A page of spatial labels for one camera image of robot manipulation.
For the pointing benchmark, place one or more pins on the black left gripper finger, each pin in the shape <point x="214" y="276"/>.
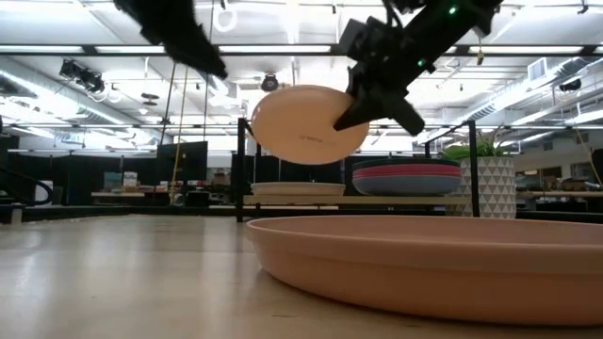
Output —
<point x="207" y="63"/>

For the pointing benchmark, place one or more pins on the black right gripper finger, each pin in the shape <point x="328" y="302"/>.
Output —
<point x="360" y="113"/>
<point x="362" y="85"/>

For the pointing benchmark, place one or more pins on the dark green plate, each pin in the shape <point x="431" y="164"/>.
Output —
<point x="405" y="161"/>

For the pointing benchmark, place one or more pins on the pale cream plate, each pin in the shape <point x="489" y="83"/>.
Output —
<point x="292" y="127"/>

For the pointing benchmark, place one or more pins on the magenta pink plate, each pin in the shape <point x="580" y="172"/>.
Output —
<point x="405" y="167"/>

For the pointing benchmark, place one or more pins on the tan terracotta plate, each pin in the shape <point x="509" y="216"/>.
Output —
<point x="424" y="263"/>

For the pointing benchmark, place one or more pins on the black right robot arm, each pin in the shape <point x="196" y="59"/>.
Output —
<point x="452" y="28"/>

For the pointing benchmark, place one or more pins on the black metal wooden shelf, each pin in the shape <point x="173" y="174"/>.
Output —
<point x="377" y="200"/>

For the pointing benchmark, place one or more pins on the black hanging spotlight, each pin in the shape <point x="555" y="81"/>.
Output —
<point x="82" y="75"/>

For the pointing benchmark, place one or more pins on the black monitor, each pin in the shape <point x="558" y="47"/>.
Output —
<point x="184" y="162"/>

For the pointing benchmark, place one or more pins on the potted green succulent plant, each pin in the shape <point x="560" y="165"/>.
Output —
<point x="494" y="188"/>

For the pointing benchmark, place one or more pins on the wooden background table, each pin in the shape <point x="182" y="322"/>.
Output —
<point x="565" y="193"/>
<point x="118" y="194"/>

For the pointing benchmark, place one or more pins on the black curved tube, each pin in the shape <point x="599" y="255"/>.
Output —
<point x="33" y="181"/>

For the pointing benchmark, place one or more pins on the white bin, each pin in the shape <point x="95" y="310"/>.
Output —
<point x="41" y="194"/>

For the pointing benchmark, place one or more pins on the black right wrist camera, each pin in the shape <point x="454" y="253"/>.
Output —
<point x="363" y="37"/>

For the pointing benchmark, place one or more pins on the black overhead camera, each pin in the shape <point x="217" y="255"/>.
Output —
<point x="270" y="83"/>

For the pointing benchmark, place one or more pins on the white wall vent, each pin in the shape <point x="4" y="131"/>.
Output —
<point x="537" y="69"/>

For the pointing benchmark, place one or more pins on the black aluminium rig frame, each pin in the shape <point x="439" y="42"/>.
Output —
<point x="141" y="214"/>

